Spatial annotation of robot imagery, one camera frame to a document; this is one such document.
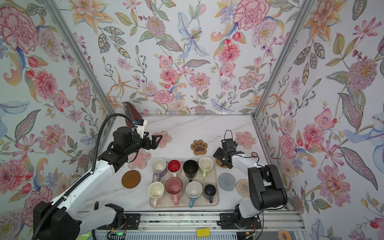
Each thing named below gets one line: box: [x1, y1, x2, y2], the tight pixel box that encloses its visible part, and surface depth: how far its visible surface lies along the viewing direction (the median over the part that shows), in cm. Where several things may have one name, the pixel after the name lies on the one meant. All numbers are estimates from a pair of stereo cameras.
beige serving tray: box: [153, 162, 219, 208], surface depth 81 cm
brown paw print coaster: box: [190, 139, 208, 155], surface depth 105 cm
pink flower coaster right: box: [234, 131, 257, 149], surface depth 109 cm
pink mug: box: [165, 177, 183, 206], surface depth 78 cm
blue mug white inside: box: [185, 181, 203, 208], surface depth 78 cm
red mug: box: [166, 159, 182, 178], surface depth 88 cm
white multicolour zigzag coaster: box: [236, 178, 250, 198], surface depth 86 cm
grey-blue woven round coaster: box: [218, 172, 237, 192], surface depth 88 cm
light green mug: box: [198, 156, 214, 179], surface depth 87 cm
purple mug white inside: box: [151, 158, 167, 182], surface depth 88 cm
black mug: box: [183, 159, 199, 183], surface depth 86 cm
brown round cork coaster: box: [121, 170, 142, 189], surface depth 90 cm
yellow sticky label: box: [196, 228, 210, 237], surface depth 71 cm
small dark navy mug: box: [204, 184, 217, 204], surface depth 80 cm
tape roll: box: [277, 229, 291, 240], surface depth 72 cm
